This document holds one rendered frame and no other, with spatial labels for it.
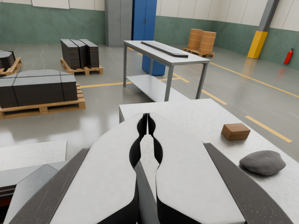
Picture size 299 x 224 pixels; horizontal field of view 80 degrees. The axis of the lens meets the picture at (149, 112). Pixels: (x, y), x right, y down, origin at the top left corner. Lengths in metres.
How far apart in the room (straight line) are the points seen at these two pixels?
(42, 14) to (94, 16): 1.86
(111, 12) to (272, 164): 7.73
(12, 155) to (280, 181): 1.27
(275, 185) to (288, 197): 0.05
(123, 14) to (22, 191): 7.76
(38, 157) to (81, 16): 7.62
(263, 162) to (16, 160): 1.18
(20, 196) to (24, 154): 0.41
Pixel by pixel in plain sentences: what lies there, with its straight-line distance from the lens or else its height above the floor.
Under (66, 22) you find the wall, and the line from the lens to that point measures 8.46.
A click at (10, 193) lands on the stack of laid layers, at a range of 0.97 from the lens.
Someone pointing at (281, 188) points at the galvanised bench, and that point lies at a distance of 0.77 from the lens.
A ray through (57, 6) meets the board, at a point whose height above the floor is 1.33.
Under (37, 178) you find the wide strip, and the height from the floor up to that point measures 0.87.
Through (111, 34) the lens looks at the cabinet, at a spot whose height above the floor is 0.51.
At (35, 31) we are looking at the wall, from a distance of 8.49.
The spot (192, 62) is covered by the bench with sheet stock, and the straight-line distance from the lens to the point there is 2.66.
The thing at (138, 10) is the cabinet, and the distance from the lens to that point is 8.47.
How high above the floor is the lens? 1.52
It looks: 30 degrees down
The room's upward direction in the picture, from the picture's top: 6 degrees clockwise
